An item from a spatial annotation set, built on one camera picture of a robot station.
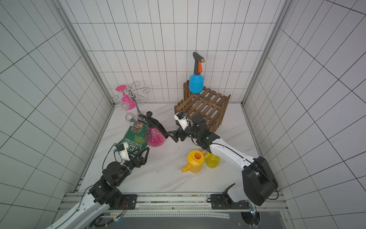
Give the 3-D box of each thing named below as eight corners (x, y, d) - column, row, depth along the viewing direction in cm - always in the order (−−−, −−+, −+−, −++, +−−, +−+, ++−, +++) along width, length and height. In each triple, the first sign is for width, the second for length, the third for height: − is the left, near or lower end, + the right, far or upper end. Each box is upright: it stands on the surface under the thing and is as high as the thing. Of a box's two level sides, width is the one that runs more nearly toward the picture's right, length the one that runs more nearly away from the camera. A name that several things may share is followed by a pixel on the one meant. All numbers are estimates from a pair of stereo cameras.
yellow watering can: (183, 172, 85) (183, 165, 76) (190, 155, 92) (191, 146, 83) (198, 179, 83) (200, 172, 73) (204, 160, 90) (207, 152, 81)
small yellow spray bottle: (203, 165, 87) (205, 157, 77) (204, 160, 89) (206, 152, 79) (216, 169, 85) (220, 162, 75) (217, 164, 87) (221, 156, 77)
